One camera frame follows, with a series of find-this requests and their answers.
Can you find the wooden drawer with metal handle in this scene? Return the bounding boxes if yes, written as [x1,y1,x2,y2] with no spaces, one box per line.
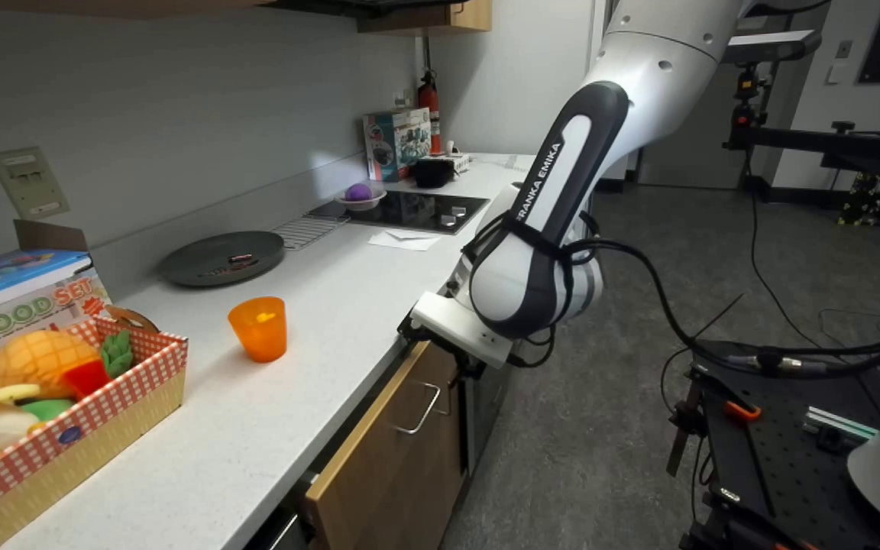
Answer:
[300,336,469,550]

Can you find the white wall thermostat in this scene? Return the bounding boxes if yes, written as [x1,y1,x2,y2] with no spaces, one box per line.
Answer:
[824,36,856,93]

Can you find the black round pan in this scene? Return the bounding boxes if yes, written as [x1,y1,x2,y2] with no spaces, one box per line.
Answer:
[157,229,292,293]

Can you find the black camera boom stand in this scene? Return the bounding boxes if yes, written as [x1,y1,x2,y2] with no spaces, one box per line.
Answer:
[725,120,880,233]

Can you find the black glass cooktop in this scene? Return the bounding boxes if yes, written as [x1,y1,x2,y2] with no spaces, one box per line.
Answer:
[305,191,493,240]

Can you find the black range hood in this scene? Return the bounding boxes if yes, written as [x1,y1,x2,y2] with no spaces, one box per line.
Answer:
[267,0,466,19]

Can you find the light green toy piece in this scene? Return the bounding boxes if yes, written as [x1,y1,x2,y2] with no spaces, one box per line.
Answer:
[16,397,77,429]

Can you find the yellow orange toy fruit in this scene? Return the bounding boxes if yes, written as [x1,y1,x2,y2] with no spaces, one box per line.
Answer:
[0,326,103,397]

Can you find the red fire extinguisher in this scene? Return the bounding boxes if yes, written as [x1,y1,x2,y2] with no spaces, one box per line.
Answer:
[413,34,447,158]

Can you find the green toy vegetable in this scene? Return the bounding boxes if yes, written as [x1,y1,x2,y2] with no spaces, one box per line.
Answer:
[98,326,137,378]

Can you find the red toy pepper piece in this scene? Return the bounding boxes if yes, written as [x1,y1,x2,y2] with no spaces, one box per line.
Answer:
[59,359,113,405]

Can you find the orange handled clamp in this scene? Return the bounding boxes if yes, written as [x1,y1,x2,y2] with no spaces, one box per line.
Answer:
[721,397,768,429]

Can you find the white toy piece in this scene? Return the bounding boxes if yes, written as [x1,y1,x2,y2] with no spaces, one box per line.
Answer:
[0,406,43,453]

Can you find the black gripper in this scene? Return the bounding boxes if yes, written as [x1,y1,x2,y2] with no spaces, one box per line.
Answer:
[394,312,490,385]

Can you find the white green tool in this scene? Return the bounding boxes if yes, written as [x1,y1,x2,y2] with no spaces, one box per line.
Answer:
[805,405,880,442]

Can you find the small wooden wall cabinet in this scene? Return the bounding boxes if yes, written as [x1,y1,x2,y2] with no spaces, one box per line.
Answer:
[357,0,496,36]

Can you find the purple cloth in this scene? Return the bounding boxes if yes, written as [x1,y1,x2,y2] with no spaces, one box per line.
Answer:
[342,180,389,215]

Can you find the beige green wall plate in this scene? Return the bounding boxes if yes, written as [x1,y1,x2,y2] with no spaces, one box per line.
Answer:
[0,143,75,224]

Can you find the colourful printed box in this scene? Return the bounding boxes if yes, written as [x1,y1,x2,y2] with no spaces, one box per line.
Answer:
[362,105,434,187]

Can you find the red checkered toy basket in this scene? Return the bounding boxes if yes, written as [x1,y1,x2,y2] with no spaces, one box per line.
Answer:
[0,303,192,550]

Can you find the blue toy food box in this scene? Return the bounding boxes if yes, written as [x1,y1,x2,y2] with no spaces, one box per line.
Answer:
[0,246,115,377]

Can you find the small black box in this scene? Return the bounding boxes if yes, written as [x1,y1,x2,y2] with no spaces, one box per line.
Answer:
[409,156,458,193]

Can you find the wooden upper cabinet body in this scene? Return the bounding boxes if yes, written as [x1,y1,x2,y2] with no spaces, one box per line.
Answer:
[0,0,275,19]

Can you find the orange plastic cup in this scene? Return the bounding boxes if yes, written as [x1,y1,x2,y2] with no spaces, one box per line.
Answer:
[225,293,292,367]

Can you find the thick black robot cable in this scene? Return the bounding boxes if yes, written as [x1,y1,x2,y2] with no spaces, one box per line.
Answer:
[458,179,880,383]

